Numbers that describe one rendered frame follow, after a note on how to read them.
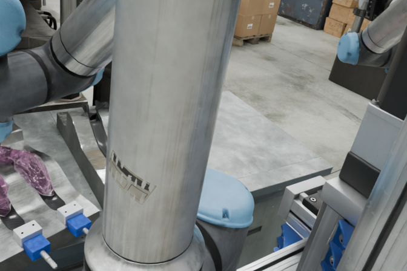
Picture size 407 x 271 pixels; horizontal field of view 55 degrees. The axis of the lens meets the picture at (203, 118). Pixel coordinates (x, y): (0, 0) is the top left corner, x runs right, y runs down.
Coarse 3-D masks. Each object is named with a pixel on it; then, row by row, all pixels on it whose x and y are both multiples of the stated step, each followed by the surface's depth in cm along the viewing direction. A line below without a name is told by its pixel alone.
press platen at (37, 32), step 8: (24, 0) 197; (32, 0) 201; (40, 0) 205; (24, 8) 184; (32, 8) 186; (32, 16) 175; (40, 16) 177; (48, 16) 187; (32, 24) 165; (40, 24) 167; (48, 24) 211; (56, 24) 194; (24, 32) 155; (32, 32) 157; (40, 32) 158; (48, 32) 160; (24, 40) 152; (32, 40) 153; (40, 40) 152
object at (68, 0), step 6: (60, 0) 148; (66, 0) 147; (72, 0) 148; (60, 6) 149; (66, 6) 148; (72, 6) 149; (60, 12) 150; (66, 12) 149; (72, 12) 150; (60, 18) 151; (66, 18) 150; (60, 24) 152; (66, 96) 164; (72, 96) 164; (78, 96) 168
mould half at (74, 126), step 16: (64, 112) 141; (80, 112) 128; (64, 128) 133; (80, 128) 122; (80, 144) 119; (96, 144) 121; (80, 160) 121; (96, 160) 114; (96, 176) 109; (96, 192) 111
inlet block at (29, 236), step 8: (24, 224) 89; (32, 224) 89; (16, 232) 86; (24, 232) 87; (32, 232) 87; (40, 232) 89; (16, 240) 87; (24, 240) 86; (32, 240) 87; (40, 240) 87; (24, 248) 86; (32, 248) 85; (40, 248) 85; (48, 248) 87; (32, 256) 84; (40, 256) 86; (48, 256) 84; (56, 264) 83
